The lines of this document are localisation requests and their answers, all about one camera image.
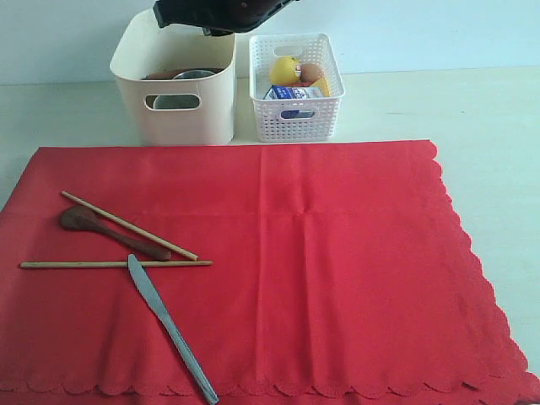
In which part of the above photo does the brown wooden plate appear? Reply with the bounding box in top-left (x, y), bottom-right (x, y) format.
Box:
top-left (143, 67), bottom-right (223, 80)

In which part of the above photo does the dark wooden spoon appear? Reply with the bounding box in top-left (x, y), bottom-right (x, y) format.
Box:
top-left (58, 206), bottom-right (172, 262)

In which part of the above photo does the white perforated plastic basket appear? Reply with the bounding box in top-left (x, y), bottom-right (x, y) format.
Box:
top-left (249, 33), bottom-right (345, 143)

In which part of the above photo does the yellow lemon with sticker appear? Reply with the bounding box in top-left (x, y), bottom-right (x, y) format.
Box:
top-left (269, 57), bottom-right (301, 86)

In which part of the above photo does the cream plastic storage bin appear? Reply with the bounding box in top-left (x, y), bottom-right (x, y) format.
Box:
top-left (110, 9), bottom-right (236, 145)

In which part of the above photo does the pale green bowl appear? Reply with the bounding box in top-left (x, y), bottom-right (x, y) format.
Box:
top-left (153, 94), bottom-right (200, 110)

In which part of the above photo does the red scalloped table cloth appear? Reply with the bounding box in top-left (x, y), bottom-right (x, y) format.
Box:
top-left (1, 141), bottom-right (539, 404)

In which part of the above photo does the yellow cheese wedge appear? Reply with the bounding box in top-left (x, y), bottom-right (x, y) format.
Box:
top-left (312, 77), bottom-right (331, 97)

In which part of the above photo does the blue white milk carton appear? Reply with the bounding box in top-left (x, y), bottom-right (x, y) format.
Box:
top-left (263, 84), bottom-right (324, 120)

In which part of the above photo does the wooden chopstick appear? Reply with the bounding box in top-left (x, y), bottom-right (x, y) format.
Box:
top-left (60, 191), bottom-right (198, 261)
top-left (19, 261), bottom-right (213, 269)

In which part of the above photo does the brown egg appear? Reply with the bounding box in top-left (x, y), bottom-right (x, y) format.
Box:
top-left (300, 62), bottom-right (324, 84)

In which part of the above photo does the stainless steel table knife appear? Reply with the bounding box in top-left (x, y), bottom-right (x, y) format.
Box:
top-left (127, 254), bottom-right (219, 404)

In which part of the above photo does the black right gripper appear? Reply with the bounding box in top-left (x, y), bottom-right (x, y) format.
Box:
top-left (153, 0), bottom-right (293, 36)

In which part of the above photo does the stainless steel cup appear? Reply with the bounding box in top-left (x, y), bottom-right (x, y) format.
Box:
top-left (172, 69), bottom-right (216, 80)

